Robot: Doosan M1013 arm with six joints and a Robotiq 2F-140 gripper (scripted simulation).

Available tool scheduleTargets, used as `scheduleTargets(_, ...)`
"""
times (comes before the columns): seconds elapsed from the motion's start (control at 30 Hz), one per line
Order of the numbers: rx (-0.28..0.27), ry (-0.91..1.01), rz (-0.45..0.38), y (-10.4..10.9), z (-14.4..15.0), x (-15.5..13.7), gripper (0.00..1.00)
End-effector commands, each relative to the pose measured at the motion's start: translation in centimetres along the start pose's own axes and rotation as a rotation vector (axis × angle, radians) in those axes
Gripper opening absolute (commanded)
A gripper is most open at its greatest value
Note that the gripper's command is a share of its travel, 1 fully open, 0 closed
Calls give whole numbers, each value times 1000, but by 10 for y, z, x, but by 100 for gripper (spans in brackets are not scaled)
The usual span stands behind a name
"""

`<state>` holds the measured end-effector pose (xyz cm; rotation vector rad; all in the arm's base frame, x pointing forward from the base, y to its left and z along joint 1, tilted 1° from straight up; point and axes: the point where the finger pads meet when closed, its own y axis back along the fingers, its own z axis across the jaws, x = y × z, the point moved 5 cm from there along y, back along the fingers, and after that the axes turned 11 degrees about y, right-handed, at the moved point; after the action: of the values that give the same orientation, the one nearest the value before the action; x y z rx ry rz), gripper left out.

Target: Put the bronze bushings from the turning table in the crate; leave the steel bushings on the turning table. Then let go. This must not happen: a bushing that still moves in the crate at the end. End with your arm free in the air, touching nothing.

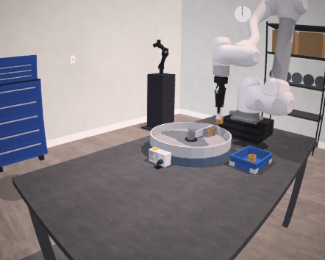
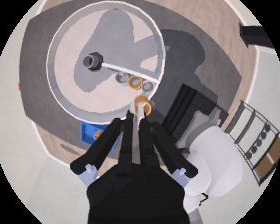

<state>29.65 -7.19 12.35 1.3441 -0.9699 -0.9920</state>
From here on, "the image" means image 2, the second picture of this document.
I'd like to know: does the bronze bushing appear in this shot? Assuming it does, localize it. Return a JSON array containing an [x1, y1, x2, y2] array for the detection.
[[135, 95, 151, 116], [128, 75, 142, 89], [94, 130, 102, 140]]

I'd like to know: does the blue crate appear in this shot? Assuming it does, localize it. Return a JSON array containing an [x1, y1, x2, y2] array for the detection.
[[80, 120, 118, 153]]

